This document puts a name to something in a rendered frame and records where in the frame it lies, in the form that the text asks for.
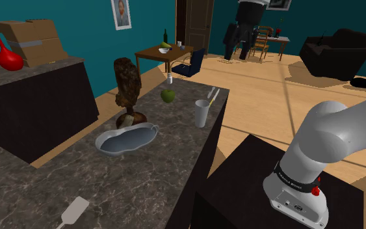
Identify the white knife with yellow handle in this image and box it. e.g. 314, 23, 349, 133
208, 88, 221, 109

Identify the red vase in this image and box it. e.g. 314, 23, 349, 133
0, 36, 25, 72

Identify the blue chair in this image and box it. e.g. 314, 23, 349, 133
170, 47, 207, 81

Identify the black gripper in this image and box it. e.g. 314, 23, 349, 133
222, 1, 267, 61

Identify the dark robot stand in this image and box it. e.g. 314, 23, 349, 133
190, 133, 365, 229

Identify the brown cardboard box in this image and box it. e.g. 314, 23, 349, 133
0, 19, 70, 68

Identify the white spatula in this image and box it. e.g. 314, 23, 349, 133
55, 195, 90, 229

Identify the green apple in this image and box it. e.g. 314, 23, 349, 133
160, 88, 176, 104

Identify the white cup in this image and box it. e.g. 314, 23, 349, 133
194, 98, 211, 129

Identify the brown wooden table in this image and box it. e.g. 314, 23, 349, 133
134, 28, 195, 77

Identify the black armchair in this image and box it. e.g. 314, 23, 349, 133
298, 27, 366, 82

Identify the dark brown door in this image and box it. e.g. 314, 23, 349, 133
175, 0, 215, 55

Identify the white dining table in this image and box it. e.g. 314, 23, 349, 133
255, 26, 291, 62

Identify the silver kidney-shaped tray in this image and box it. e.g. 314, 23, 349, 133
94, 122, 161, 157

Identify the wooden chair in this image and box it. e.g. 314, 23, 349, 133
248, 25, 274, 61

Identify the brown sculpture on base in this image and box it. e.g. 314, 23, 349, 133
113, 57, 148, 130

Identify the framed portrait picture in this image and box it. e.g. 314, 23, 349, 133
110, 0, 133, 31

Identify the grey framed wall picture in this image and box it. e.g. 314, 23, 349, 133
266, 0, 293, 12

